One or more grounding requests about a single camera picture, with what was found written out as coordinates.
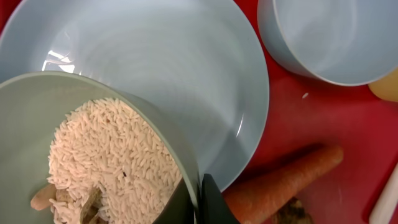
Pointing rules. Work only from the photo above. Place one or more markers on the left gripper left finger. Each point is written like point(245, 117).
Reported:
point(179, 208)

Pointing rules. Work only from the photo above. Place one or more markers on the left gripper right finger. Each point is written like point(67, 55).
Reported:
point(214, 209)

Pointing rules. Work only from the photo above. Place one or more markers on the rice with peanut shells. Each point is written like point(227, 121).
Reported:
point(107, 165)

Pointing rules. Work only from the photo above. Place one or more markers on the white plastic spoon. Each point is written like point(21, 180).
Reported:
point(387, 201)

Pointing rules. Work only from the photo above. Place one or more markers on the green small bowl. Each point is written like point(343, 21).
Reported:
point(33, 105)

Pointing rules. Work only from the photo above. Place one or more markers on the light blue bowl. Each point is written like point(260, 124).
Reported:
point(343, 42)

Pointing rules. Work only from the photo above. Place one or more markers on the yellow plastic cup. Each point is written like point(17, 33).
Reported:
point(387, 87)

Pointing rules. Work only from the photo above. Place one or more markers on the orange carrot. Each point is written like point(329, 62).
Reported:
point(255, 200)

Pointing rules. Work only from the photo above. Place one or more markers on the brown food scrap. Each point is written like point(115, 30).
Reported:
point(292, 212)

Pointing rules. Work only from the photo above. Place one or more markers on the light blue plate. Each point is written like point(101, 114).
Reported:
point(200, 62)

